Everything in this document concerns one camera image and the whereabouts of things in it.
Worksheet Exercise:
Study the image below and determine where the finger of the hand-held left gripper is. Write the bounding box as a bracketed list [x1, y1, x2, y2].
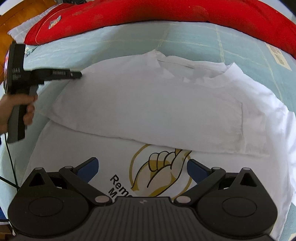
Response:
[37, 69, 83, 83]

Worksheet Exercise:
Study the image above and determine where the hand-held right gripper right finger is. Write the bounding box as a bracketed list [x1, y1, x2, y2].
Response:
[173, 159, 263, 206]

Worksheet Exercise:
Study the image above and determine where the red quilt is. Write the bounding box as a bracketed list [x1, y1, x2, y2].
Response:
[24, 0, 296, 58]

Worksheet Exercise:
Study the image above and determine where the grey checked pillow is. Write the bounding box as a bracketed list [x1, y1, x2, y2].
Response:
[7, 5, 56, 43]

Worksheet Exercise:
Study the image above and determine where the wooden headboard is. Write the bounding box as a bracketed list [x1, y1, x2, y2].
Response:
[0, 0, 56, 37]

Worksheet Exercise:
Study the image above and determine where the white printed t-shirt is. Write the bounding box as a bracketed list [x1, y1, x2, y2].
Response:
[28, 50, 292, 241]

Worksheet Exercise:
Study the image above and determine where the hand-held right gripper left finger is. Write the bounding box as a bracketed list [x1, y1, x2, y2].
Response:
[27, 157, 111, 206]

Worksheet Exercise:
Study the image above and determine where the person's left hand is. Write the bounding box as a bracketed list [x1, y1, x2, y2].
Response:
[0, 94, 38, 134]

